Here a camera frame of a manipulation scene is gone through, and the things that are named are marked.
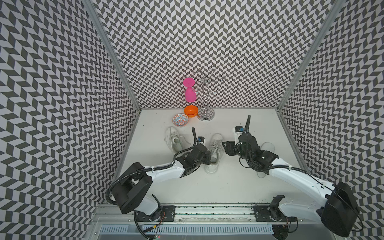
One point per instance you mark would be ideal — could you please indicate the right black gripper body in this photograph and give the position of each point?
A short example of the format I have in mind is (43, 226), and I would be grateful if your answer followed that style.
(239, 151)

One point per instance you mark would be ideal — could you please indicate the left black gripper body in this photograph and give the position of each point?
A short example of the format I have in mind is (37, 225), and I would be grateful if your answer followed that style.
(206, 160)

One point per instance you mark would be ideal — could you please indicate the white sneaker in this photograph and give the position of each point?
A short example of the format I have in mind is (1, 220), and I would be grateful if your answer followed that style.
(175, 141)
(217, 151)

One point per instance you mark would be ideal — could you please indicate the white shoe insole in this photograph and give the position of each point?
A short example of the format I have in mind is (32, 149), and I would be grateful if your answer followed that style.
(268, 150)

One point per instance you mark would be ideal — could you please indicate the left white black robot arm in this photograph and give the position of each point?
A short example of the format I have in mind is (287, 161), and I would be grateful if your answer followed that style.
(130, 191)

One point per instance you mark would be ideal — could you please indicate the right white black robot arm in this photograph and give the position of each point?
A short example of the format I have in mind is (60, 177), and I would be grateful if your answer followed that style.
(335, 205)

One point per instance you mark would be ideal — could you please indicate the patterned small bowl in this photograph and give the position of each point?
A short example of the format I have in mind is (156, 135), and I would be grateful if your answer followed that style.
(180, 120)

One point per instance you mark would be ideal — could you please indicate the orange plastic bowl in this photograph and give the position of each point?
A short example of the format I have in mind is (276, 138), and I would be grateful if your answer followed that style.
(191, 111)

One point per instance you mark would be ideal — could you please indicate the pink plastic wine glass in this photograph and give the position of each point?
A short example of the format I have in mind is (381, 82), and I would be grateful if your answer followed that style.
(190, 93)

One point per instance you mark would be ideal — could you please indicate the chrome glass holder stand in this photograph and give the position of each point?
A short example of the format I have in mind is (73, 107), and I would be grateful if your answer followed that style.
(206, 80)

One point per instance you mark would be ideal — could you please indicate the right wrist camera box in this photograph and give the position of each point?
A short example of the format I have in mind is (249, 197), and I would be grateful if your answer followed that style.
(238, 132)

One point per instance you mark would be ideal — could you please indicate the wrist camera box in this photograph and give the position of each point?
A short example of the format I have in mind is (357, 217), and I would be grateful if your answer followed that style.
(201, 140)
(238, 132)

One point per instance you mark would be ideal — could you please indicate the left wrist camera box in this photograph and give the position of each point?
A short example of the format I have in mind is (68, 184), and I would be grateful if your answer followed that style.
(201, 140)

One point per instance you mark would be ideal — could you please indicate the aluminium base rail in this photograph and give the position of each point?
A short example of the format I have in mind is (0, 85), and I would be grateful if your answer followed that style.
(210, 214)

